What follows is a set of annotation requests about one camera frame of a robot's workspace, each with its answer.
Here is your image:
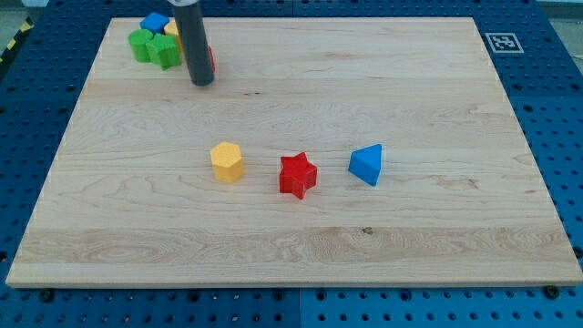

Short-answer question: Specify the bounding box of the green star block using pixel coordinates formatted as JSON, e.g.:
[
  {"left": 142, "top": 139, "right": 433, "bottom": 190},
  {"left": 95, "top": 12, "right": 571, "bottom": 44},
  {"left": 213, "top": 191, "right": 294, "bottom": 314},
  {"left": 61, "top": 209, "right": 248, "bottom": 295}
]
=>
[{"left": 146, "top": 34, "right": 181, "bottom": 70}]

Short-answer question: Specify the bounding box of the yellow hexagon block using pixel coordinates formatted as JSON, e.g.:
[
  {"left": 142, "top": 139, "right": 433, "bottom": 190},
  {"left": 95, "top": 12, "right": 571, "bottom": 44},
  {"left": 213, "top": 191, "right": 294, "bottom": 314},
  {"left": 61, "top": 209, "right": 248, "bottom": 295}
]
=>
[{"left": 210, "top": 142, "right": 244, "bottom": 183}]

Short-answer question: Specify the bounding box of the white fiducial marker tag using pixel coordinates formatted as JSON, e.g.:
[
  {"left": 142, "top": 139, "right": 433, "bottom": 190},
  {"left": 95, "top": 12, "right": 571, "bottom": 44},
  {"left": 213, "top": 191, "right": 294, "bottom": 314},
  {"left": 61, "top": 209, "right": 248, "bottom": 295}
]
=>
[{"left": 485, "top": 32, "right": 524, "bottom": 54}]

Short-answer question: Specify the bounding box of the blue cube block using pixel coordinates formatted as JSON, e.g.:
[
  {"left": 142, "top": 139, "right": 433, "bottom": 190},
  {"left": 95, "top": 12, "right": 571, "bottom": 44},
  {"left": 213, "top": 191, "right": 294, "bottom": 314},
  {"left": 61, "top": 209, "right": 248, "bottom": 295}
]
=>
[{"left": 139, "top": 12, "right": 169, "bottom": 34}]

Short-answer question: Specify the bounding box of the blue triangle block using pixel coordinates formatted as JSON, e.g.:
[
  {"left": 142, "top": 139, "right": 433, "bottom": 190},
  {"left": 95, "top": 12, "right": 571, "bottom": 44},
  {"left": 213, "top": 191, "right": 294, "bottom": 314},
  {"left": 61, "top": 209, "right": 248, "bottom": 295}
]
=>
[{"left": 348, "top": 144, "right": 383, "bottom": 186}]

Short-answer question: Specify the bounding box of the red block behind rod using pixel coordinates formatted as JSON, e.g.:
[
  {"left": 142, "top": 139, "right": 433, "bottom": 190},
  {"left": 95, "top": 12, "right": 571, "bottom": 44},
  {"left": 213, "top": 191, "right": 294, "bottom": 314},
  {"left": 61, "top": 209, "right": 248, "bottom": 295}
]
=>
[{"left": 208, "top": 46, "right": 216, "bottom": 73}]

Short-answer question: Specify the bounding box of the green cylinder block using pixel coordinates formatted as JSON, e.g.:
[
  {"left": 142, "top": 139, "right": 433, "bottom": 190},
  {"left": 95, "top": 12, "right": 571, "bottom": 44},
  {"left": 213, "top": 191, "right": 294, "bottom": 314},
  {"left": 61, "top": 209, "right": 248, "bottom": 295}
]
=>
[{"left": 128, "top": 29, "right": 154, "bottom": 63}]

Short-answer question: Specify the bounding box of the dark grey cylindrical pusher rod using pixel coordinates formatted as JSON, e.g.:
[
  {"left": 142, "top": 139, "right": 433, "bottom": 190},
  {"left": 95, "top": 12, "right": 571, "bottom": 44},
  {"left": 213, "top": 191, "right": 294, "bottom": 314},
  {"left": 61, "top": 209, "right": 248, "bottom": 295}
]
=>
[{"left": 169, "top": 0, "right": 214, "bottom": 87}]

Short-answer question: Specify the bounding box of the wooden board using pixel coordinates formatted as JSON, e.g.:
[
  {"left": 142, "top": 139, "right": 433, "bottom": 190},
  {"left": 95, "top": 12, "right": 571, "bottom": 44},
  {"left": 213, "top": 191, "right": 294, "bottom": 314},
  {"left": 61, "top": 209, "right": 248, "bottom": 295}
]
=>
[{"left": 6, "top": 17, "right": 582, "bottom": 289}]

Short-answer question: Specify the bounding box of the red star block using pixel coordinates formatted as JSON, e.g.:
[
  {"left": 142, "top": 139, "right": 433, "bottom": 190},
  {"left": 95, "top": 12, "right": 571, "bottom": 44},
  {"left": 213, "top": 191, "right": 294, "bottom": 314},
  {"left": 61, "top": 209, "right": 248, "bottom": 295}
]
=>
[{"left": 279, "top": 152, "right": 318, "bottom": 200}]

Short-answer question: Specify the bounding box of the yellow block behind rod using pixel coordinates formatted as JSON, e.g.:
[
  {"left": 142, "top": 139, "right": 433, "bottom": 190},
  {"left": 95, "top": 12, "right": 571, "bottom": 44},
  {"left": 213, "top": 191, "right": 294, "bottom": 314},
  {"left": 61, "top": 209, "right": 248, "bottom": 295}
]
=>
[{"left": 164, "top": 20, "right": 183, "bottom": 52}]

